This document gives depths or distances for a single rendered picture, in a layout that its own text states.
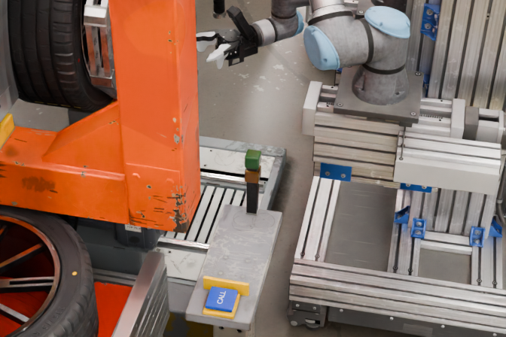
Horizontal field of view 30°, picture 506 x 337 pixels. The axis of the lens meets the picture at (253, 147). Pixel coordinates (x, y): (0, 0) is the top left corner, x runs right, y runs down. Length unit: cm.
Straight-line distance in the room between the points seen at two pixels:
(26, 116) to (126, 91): 165
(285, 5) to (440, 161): 66
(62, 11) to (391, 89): 89
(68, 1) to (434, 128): 103
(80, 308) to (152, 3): 78
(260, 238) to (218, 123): 123
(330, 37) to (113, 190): 69
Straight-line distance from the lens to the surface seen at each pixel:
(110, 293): 274
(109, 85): 270
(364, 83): 250
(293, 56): 419
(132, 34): 219
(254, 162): 255
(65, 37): 260
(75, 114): 311
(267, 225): 265
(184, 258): 309
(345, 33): 237
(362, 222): 304
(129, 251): 293
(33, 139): 264
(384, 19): 241
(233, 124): 377
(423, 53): 270
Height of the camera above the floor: 225
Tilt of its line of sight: 38 degrees down
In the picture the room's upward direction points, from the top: 1 degrees clockwise
